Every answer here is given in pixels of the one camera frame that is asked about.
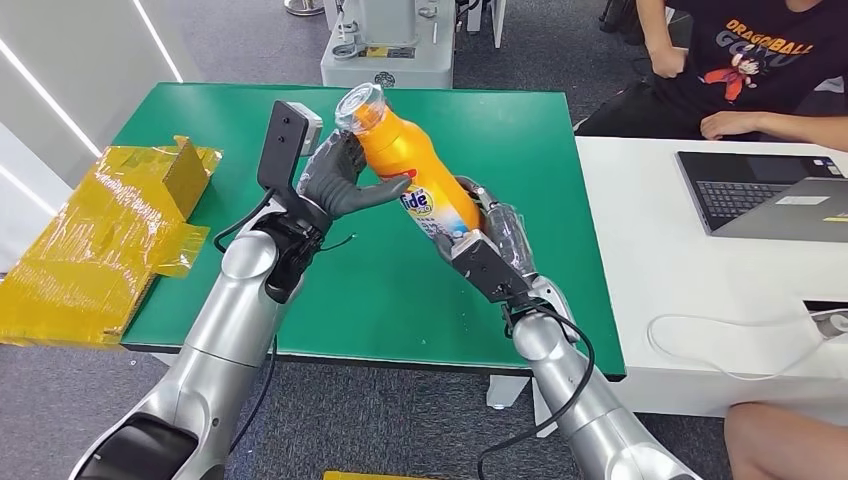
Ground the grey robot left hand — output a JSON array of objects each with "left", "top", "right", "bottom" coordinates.
[{"left": 296, "top": 129, "right": 413, "bottom": 221}]

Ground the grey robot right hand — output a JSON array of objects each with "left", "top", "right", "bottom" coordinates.
[{"left": 433, "top": 175, "right": 538, "bottom": 279}]

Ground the orange detergent bottle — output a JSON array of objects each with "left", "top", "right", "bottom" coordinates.
[{"left": 334, "top": 82, "right": 484, "bottom": 242}]

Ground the green topped table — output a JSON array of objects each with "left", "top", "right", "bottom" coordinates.
[{"left": 121, "top": 81, "right": 627, "bottom": 411}]

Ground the white machine stand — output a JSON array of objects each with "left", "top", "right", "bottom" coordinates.
[{"left": 320, "top": 0, "right": 457, "bottom": 91}]

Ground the white table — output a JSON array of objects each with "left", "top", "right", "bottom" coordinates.
[{"left": 574, "top": 135, "right": 848, "bottom": 439}]

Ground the white panel leg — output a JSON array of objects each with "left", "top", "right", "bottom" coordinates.
[{"left": 465, "top": 0, "right": 509, "bottom": 51}]

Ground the black open laptop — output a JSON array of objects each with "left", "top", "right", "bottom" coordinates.
[{"left": 675, "top": 150, "right": 848, "bottom": 237}]

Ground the black bag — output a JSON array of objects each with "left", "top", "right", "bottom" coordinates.
[{"left": 598, "top": 0, "right": 639, "bottom": 36}]

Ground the yellow taped cardboard box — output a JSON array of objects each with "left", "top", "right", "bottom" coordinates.
[{"left": 0, "top": 135, "right": 225, "bottom": 350}]

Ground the grey closed laptop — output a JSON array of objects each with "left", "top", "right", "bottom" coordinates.
[{"left": 712, "top": 177, "right": 848, "bottom": 245}]

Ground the yellow object on floor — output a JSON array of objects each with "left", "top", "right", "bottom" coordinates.
[{"left": 323, "top": 470, "right": 427, "bottom": 480}]

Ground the seated person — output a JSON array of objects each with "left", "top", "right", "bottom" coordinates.
[{"left": 572, "top": 0, "right": 848, "bottom": 154}]

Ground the white and black device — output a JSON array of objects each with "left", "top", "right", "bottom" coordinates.
[{"left": 802, "top": 299, "right": 848, "bottom": 342}]

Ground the person beside white table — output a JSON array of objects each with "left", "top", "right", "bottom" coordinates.
[{"left": 723, "top": 400, "right": 848, "bottom": 480}]

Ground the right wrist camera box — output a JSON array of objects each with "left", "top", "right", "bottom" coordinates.
[{"left": 450, "top": 229, "right": 533, "bottom": 305}]

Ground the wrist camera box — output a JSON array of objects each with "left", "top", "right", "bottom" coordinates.
[
  {"left": 450, "top": 229, "right": 533, "bottom": 305},
  {"left": 256, "top": 100, "right": 325, "bottom": 208}
]

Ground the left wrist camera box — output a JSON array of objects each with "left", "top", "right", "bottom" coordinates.
[{"left": 256, "top": 100, "right": 325, "bottom": 208}]

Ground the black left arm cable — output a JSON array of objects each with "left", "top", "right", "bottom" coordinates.
[{"left": 211, "top": 188, "right": 280, "bottom": 456}]

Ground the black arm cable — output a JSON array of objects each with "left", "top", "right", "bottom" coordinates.
[
  {"left": 211, "top": 188, "right": 280, "bottom": 456},
  {"left": 476, "top": 301, "right": 597, "bottom": 480}
]

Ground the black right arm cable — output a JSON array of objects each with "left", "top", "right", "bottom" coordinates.
[{"left": 476, "top": 301, "right": 597, "bottom": 480}]

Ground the white cable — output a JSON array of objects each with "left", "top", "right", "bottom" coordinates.
[{"left": 645, "top": 308, "right": 848, "bottom": 383}]

